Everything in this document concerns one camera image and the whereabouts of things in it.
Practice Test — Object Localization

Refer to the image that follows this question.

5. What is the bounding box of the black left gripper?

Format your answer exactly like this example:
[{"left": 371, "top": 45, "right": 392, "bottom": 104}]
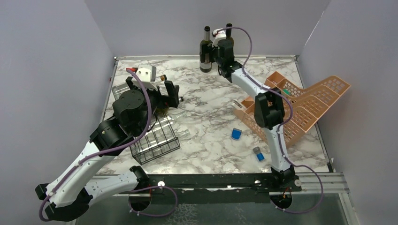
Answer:
[{"left": 128, "top": 77, "right": 179, "bottom": 135}]

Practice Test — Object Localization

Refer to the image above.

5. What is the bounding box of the green bottle silver capsule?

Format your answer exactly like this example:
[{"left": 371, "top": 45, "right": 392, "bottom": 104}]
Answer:
[
  {"left": 199, "top": 26, "right": 212, "bottom": 73},
  {"left": 155, "top": 97, "right": 184, "bottom": 114}
]

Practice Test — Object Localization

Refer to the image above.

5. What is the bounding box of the green bottle black capsule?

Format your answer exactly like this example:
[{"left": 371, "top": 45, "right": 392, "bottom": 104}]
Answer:
[{"left": 225, "top": 23, "right": 234, "bottom": 45}]

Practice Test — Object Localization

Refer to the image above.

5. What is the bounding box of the clear glass bottle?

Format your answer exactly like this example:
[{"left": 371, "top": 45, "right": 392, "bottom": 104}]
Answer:
[
  {"left": 154, "top": 112, "right": 187, "bottom": 126},
  {"left": 147, "top": 129, "right": 190, "bottom": 143}
]

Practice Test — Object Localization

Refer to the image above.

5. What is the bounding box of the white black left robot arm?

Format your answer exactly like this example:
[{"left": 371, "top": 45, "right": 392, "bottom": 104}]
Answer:
[{"left": 35, "top": 76, "right": 182, "bottom": 222}]

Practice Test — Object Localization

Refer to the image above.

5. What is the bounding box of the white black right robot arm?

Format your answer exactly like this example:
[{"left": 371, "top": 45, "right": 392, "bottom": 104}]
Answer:
[{"left": 211, "top": 39, "right": 296, "bottom": 191}]

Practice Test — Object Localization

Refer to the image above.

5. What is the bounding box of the blue grey small bottle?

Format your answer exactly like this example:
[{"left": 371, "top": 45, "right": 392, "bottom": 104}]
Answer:
[{"left": 253, "top": 146, "right": 265, "bottom": 162}]

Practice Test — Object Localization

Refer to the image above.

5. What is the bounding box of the peach plastic stacked organizer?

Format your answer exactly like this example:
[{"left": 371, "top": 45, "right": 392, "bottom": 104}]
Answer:
[{"left": 233, "top": 72, "right": 351, "bottom": 148}]

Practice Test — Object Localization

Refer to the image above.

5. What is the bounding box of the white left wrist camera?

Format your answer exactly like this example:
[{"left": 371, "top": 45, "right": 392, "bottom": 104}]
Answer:
[{"left": 136, "top": 64, "right": 157, "bottom": 90}]

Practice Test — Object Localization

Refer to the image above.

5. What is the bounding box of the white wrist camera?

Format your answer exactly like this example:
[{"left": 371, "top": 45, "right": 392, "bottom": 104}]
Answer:
[
  {"left": 212, "top": 29, "right": 226, "bottom": 47},
  {"left": 136, "top": 64, "right": 157, "bottom": 90}
]

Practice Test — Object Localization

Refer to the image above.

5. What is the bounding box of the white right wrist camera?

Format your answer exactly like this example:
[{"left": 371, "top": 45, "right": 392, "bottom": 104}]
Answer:
[{"left": 212, "top": 29, "right": 226, "bottom": 47}]

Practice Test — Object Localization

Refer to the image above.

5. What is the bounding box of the black wire wine rack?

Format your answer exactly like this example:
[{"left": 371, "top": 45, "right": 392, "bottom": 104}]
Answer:
[{"left": 111, "top": 83, "right": 181, "bottom": 165}]

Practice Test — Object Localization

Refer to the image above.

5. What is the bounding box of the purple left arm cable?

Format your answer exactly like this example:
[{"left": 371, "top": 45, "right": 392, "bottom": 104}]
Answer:
[{"left": 38, "top": 68, "right": 178, "bottom": 222}]

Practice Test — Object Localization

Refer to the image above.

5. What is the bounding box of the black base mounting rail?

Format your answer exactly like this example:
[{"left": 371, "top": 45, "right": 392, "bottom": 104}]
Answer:
[{"left": 129, "top": 173, "right": 302, "bottom": 210}]

